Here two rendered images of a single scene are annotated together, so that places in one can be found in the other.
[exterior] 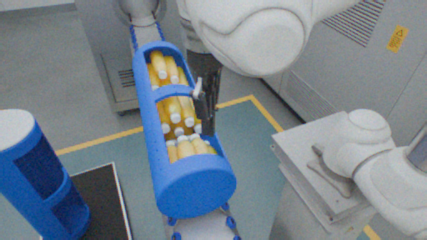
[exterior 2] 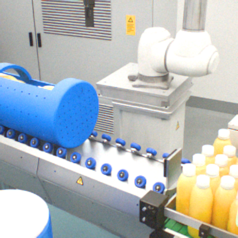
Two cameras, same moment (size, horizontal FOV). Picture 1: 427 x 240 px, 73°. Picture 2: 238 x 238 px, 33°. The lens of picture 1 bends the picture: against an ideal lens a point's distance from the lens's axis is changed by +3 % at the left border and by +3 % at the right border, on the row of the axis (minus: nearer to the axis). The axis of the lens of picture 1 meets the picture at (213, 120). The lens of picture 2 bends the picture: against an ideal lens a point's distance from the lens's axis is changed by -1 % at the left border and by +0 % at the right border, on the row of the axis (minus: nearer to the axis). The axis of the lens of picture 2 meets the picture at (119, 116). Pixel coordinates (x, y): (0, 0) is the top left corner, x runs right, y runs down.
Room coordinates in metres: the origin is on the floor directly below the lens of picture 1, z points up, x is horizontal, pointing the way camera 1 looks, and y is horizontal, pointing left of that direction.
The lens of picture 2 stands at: (-0.74, 0.82, 1.76)
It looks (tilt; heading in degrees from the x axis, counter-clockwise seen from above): 25 degrees down; 322
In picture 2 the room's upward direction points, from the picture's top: 1 degrees counter-clockwise
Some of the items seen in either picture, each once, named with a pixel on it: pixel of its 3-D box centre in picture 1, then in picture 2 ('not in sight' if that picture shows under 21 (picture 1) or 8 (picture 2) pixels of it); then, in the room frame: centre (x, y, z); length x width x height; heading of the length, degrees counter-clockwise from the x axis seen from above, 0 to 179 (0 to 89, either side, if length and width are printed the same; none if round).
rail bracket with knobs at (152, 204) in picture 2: not in sight; (154, 210); (0.01, 0.10, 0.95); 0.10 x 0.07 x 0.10; 107
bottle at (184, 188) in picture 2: not in sight; (187, 195); (-0.04, 0.01, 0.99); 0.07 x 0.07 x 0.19
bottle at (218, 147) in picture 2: not in sight; (221, 156); (0.04, -0.27, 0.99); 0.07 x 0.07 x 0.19
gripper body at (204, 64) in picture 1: (207, 65); not in sight; (0.47, 0.01, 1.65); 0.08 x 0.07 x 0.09; 160
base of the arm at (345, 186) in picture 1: (338, 162); (149, 76); (0.67, -0.46, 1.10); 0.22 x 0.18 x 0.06; 36
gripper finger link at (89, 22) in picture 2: (207, 124); (89, 17); (0.47, 0.01, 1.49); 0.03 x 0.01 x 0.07; 70
